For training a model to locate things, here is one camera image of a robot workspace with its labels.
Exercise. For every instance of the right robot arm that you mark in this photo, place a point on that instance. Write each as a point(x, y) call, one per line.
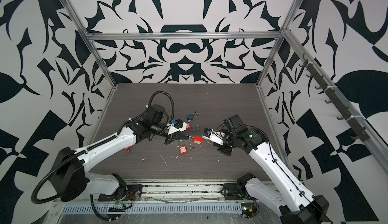
point(256, 144)

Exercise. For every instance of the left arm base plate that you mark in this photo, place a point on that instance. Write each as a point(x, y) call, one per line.
point(129, 193)

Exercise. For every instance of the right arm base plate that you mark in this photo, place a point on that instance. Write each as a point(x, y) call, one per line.
point(239, 192)

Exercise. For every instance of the red padlock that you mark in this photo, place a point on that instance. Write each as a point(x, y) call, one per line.
point(193, 128)
point(196, 139)
point(184, 148)

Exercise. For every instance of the white slotted cable duct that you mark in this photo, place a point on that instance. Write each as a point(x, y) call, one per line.
point(173, 208)

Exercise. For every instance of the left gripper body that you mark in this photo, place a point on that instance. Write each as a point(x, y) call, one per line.
point(170, 138)

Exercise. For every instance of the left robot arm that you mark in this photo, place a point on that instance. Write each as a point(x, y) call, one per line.
point(70, 175)

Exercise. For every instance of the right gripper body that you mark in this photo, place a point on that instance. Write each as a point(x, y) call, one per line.
point(226, 147)

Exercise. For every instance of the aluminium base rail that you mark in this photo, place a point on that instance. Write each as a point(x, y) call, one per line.
point(194, 191)

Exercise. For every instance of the small electronics board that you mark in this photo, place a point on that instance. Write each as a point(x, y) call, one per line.
point(249, 210)

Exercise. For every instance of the blue padlock centre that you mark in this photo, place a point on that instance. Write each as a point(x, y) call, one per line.
point(191, 116)

